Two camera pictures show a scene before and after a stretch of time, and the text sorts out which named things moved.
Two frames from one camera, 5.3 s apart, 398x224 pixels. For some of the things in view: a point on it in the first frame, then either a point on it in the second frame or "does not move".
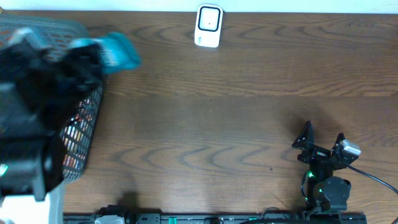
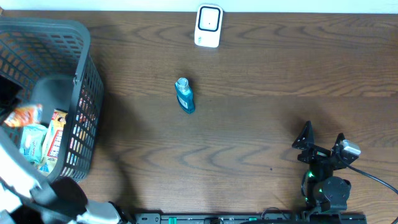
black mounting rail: [117, 214] does not move
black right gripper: [316, 152] does not move
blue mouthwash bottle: [117, 53] → [185, 95]
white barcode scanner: [208, 25] does not move
